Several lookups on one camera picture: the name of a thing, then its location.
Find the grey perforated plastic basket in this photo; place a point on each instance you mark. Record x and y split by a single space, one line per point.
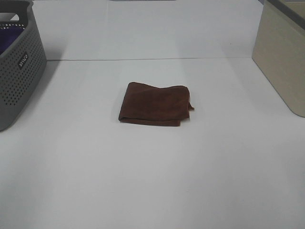
22 64

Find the beige plastic basket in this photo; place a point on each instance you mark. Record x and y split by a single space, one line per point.
279 50

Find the purple towel in basket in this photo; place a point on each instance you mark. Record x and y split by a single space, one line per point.
8 35

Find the brown towel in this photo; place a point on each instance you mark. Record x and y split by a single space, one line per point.
148 105

